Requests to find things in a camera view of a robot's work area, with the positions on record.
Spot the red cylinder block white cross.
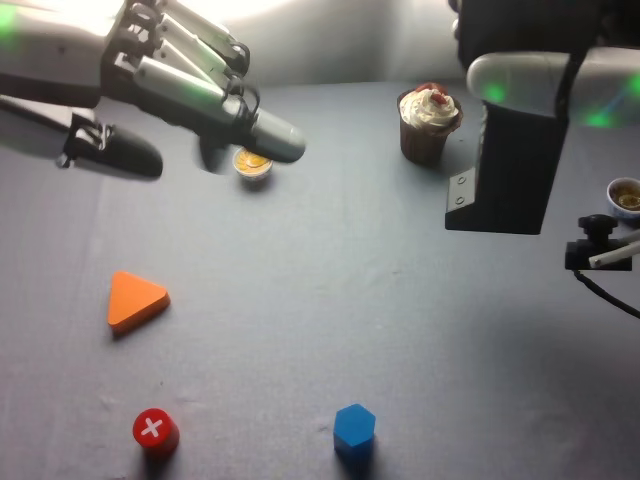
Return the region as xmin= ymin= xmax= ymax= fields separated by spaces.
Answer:
xmin=131 ymin=407 xmax=181 ymax=453

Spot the orange triangle block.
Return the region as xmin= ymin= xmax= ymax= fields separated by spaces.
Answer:
xmin=106 ymin=270 xmax=172 ymax=336

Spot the black cable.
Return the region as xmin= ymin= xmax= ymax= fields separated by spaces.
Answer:
xmin=572 ymin=269 xmax=640 ymax=320

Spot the black box with antenna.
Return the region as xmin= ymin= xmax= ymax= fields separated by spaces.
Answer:
xmin=444 ymin=0 xmax=596 ymax=236

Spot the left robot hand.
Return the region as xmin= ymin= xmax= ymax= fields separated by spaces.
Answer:
xmin=0 ymin=0 xmax=307 ymax=180

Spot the small cup of orange drink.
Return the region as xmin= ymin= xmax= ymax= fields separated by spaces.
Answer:
xmin=232 ymin=146 xmax=275 ymax=190

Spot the small bowl of green soup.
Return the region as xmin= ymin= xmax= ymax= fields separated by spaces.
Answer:
xmin=606 ymin=176 xmax=640 ymax=227

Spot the toy cupcake white cream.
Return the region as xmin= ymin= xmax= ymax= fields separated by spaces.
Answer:
xmin=396 ymin=81 xmax=464 ymax=167

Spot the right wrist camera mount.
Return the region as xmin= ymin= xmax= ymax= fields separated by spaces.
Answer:
xmin=564 ymin=213 xmax=635 ymax=272

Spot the blue hexagon block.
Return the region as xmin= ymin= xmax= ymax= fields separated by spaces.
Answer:
xmin=332 ymin=402 xmax=377 ymax=454

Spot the grey table cloth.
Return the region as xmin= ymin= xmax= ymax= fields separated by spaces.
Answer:
xmin=0 ymin=79 xmax=640 ymax=480

